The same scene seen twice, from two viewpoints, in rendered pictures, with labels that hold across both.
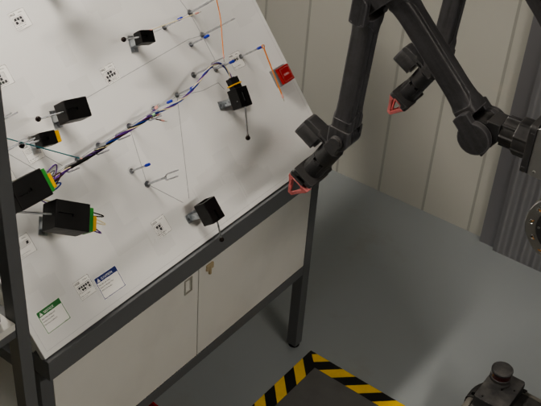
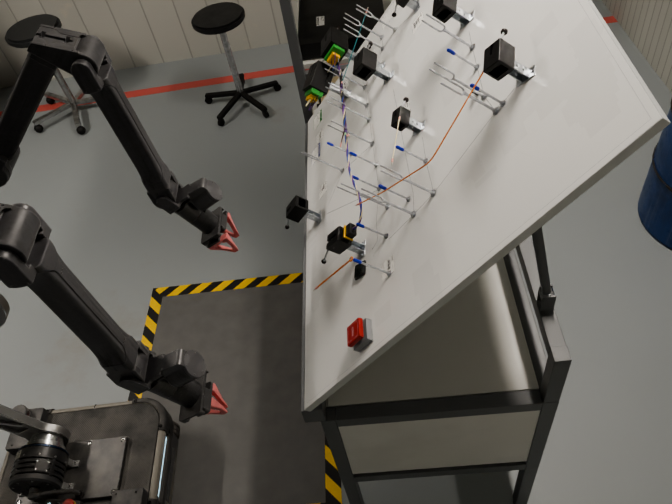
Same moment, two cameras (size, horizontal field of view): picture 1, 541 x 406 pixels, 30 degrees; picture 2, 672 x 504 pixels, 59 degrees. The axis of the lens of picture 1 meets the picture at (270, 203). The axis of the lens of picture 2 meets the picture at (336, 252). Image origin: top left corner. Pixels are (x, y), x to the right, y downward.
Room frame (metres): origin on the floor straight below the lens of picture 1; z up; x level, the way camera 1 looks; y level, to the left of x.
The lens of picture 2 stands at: (3.30, -0.36, 2.22)
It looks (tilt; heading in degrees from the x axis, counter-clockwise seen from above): 48 degrees down; 153
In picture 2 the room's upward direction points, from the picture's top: 12 degrees counter-clockwise
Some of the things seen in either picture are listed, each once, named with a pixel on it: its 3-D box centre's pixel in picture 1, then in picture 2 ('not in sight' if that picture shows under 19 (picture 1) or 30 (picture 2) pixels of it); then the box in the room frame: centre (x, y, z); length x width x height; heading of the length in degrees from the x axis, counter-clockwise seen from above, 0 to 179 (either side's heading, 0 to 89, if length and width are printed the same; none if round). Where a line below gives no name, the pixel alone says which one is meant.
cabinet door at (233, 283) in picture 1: (255, 260); not in sight; (2.37, 0.03, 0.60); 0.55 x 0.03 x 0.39; 145
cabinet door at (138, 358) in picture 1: (130, 358); not in sight; (1.92, 0.35, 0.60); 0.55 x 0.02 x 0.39; 145
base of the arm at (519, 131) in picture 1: (522, 136); not in sight; (1.86, -0.53, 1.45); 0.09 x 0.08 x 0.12; 147
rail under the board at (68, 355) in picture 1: (203, 247); (313, 243); (2.13, 0.18, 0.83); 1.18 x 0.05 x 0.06; 145
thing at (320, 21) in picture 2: not in sight; (341, 23); (1.51, 0.80, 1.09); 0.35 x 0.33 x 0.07; 145
